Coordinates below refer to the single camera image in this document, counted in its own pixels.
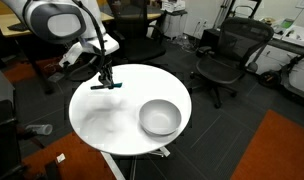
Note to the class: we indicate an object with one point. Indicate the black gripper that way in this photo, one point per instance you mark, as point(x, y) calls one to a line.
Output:
point(106, 70)

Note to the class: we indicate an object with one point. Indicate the teal and black marker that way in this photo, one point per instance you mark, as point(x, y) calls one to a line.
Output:
point(117, 85)

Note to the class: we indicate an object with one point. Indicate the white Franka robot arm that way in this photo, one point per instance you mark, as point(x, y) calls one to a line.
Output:
point(58, 23)

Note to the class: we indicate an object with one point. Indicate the grey bowl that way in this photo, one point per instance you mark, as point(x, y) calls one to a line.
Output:
point(160, 116)

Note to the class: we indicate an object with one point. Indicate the black padded office chair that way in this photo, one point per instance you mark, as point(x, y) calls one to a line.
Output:
point(142, 50)

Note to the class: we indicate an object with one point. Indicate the clear plastic cup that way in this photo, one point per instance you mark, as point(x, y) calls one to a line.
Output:
point(40, 129)

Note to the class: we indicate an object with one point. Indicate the white metal table base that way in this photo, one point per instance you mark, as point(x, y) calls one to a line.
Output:
point(112, 166)

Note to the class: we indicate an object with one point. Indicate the white storage cabinet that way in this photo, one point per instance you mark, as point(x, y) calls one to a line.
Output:
point(174, 25)

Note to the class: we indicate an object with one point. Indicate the small white paper tag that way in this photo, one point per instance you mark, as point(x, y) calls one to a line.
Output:
point(60, 158)

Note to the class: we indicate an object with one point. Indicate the black keyboard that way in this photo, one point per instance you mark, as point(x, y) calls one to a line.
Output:
point(18, 27)

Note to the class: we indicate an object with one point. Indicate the black mesh office chair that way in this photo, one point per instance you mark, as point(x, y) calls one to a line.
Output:
point(218, 68)

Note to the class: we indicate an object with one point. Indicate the black box case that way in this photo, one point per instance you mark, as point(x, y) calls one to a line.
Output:
point(210, 38)

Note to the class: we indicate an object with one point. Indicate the black metal stand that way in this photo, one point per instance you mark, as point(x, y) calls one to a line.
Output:
point(5, 146)

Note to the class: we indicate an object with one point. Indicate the light wooden desk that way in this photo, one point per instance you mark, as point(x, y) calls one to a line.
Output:
point(5, 19)

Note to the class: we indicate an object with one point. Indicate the black kick scooter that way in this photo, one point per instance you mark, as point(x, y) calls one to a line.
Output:
point(268, 78)

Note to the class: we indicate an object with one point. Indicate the white desk with cabinet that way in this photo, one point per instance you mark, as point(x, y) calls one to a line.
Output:
point(275, 61)

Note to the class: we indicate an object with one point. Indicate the green and white box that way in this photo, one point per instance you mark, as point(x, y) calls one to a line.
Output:
point(287, 23)

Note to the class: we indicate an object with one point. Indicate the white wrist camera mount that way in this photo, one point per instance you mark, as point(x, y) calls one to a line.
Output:
point(71, 55)

